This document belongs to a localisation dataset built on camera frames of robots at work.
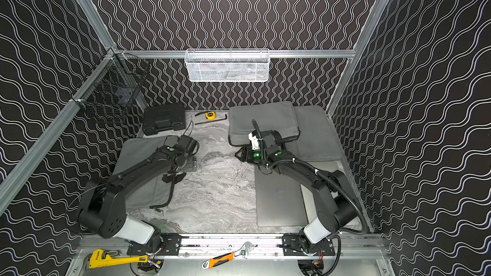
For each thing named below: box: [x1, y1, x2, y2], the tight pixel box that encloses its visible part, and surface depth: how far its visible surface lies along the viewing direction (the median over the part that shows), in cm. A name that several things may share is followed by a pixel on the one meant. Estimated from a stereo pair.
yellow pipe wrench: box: [83, 249, 149, 269], surface depth 72 cm
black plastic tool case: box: [142, 103, 187, 136], surface depth 112 cm
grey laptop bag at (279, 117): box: [228, 100, 300, 147], surface depth 114 cm
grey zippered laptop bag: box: [283, 104, 342, 161], surface depth 109 cm
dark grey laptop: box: [254, 164, 309, 228], surface depth 88 cm
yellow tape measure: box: [204, 111, 217, 121], surface depth 119 cm
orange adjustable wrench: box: [202, 241, 256, 270], surface depth 73 cm
